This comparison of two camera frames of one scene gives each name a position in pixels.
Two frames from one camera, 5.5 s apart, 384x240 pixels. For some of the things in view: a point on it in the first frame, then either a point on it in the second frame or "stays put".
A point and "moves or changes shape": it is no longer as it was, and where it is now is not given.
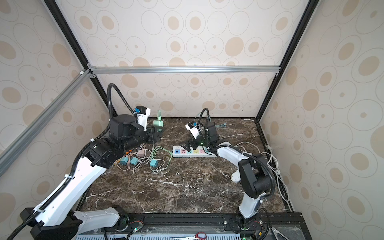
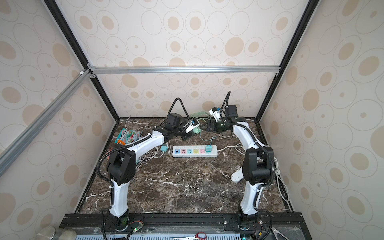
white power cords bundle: (273, 164) stays put
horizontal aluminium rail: (234, 69) stays put
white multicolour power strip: (179, 151) stays put
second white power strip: (235, 177) stays put
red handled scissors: (195, 237) stays put
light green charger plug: (158, 123) moves or changes shape
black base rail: (292, 222) stays put
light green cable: (161, 147) → (213, 138)
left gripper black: (154, 135) → (188, 136)
